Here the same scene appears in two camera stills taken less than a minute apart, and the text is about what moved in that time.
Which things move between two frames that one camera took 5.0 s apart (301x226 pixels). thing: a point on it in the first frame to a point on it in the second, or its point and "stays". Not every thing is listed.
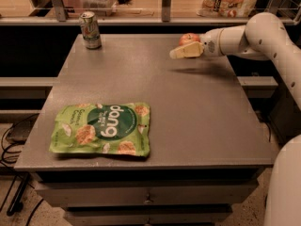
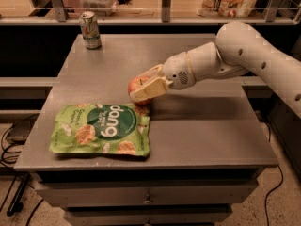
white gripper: (211, 43) to (175, 70)
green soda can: (90, 30) stays
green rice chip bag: (105, 128) stays
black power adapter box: (20, 132) stays
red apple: (189, 38) to (142, 106)
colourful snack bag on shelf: (235, 1) stays
